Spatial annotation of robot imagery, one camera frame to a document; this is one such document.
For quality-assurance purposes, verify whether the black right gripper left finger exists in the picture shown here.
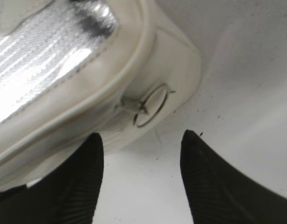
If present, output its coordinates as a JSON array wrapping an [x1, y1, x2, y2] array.
[[0, 133, 104, 224]]

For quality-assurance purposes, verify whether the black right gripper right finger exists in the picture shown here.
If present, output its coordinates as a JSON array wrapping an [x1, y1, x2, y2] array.
[[180, 130, 287, 224]]

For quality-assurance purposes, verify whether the metal zipper pull ring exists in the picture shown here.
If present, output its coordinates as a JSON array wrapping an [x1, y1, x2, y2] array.
[[114, 83, 176, 128]]

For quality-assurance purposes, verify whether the cream insulated cooler bag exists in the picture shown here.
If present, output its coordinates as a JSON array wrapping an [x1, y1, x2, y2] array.
[[0, 0, 201, 192]]

